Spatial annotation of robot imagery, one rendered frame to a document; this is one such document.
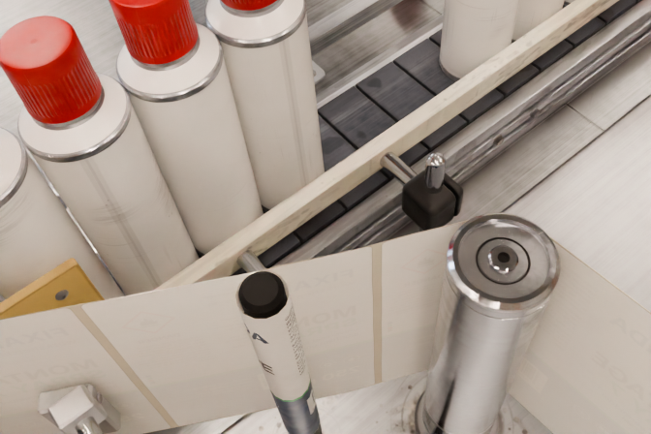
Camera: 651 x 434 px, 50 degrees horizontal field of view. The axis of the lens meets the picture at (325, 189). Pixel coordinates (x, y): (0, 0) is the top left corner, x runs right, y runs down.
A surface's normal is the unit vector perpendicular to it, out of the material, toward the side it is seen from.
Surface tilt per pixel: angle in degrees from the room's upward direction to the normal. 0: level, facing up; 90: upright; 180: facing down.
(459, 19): 90
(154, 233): 90
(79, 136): 41
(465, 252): 0
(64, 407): 0
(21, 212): 90
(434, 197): 0
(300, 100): 90
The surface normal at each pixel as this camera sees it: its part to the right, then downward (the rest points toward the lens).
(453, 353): -0.73, 0.59
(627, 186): -0.07, -0.57
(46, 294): 0.62, 0.62
